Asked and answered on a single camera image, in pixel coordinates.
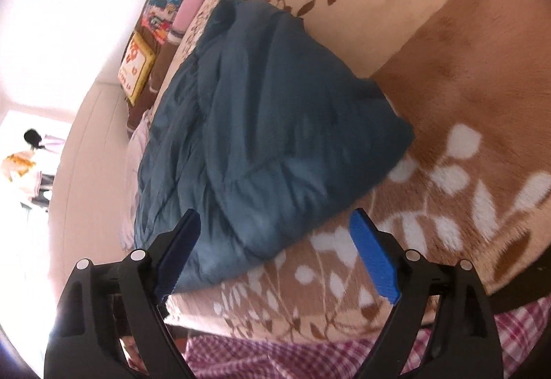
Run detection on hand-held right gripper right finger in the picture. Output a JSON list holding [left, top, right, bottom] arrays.
[[349, 208, 504, 379]]

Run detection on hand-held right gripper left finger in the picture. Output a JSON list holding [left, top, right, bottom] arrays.
[[43, 208, 202, 379]]

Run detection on dark teal quilted jacket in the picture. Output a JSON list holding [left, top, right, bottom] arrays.
[[133, 0, 416, 293]]

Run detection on distant light clothes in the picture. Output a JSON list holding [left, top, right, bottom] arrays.
[[0, 127, 67, 212]]

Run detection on white padded headboard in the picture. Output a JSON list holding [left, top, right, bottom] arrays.
[[47, 82, 138, 319]]

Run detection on light purple pillowcase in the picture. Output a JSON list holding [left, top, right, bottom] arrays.
[[118, 110, 151, 251]]

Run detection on beige leaf print blanket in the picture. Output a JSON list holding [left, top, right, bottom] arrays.
[[164, 0, 551, 341]]

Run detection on yellow flower cushion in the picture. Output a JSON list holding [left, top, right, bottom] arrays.
[[117, 31, 156, 104]]

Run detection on colourful patterned pillow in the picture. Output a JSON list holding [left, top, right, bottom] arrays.
[[140, 0, 194, 44]]

